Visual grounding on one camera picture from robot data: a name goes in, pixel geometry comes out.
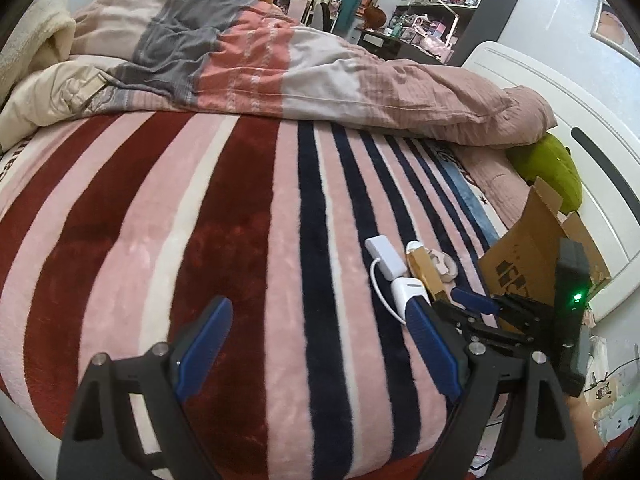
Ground brown cardboard box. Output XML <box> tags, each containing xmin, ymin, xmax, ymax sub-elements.
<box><xmin>477</xmin><ymin>176</ymin><xmax>612</xmax><ymax>333</ymax></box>

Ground black desk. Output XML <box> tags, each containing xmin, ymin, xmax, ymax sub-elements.
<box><xmin>359</xmin><ymin>27</ymin><xmax>453</xmax><ymax>66</ymax></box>

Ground framed wall picture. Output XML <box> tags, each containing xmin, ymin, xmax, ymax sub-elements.
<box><xmin>590</xmin><ymin>0</ymin><xmax>638</xmax><ymax>63</ymax></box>

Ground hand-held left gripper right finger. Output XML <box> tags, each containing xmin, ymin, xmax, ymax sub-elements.
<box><xmin>405</xmin><ymin>296</ymin><xmax>584</xmax><ymax>480</ymax></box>

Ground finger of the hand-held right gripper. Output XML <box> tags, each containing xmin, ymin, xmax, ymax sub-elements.
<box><xmin>462</xmin><ymin>316</ymin><xmax>555</xmax><ymax>352</ymax></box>
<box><xmin>451</xmin><ymin>286</ymin><xmax>556</xmax><ymax>322</ymax></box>

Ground cream pillow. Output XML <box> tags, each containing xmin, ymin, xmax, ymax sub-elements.
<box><xmin>0</xmin><ymin>57</ymin><xmax>118</xmax><ymax>153</ymax></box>

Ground cream fleece blanket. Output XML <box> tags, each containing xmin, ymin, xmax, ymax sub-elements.
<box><xmin>0</xmin><ymin>0</ymin><xmax>77</xmax><ymax>106</ymax></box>

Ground green plush toy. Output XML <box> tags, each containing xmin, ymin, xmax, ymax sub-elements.
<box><xmin>506</xmin><ymin>132</ymin><xmax>583</xmax><ymax>213</ymax></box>

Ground white adapter with cable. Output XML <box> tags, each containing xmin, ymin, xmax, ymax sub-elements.
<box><xmin>364</xmin><ymin>236</ymin><xmax>408</xmax><ymax>326</ymax></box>

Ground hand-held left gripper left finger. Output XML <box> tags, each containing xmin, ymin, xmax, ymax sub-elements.
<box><xmin>56</xmin><ymin>296</ymin><xmax>234</xmax><ymax>480</ymax></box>

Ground red and pink striped blanket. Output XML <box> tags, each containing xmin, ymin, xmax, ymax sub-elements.
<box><xmin>0</xmin><ymin>110</ymin><xmax>511</xmax><ymax>476</ymax></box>

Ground white printed bag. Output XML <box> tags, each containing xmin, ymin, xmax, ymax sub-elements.
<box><xmin>580</xmin><ymin>310</ymin><xmax>640</xmax><ymax>443</ymax></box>

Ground white bed headboard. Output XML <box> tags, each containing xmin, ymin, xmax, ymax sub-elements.
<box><xmin>460</xmin><ymin>40</ymin><xmax>640</xmax><ymax>323</ymax></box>

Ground gold rectangular box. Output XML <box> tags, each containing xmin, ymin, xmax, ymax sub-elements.
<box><xmin>406</xmin><ymin>249</ymin><xmax>449</xmax><ymax>306</ymax></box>

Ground white charger block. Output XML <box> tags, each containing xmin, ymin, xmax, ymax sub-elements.
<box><xmin>391</xmin><ymin>279</ymin><xmax>427</xmax><ymax>313</ymax></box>

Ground pink and grey quilt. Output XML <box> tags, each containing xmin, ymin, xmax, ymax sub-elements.
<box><xmin>70</xmin><ymin>0</ymin><xmax>558</xmax><ymax>148</ymax></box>

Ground white desk lamp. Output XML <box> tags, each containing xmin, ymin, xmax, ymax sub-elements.
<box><xmin>439</xmin><ymin>0</ymin><xmax>463</xmax><ymax>46</ymax></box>

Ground person's right forearm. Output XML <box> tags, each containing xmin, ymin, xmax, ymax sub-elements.
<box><xmin>565</xmin><ymin>394</ymin><xmax>640</xmax><ymax>480</ymax></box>

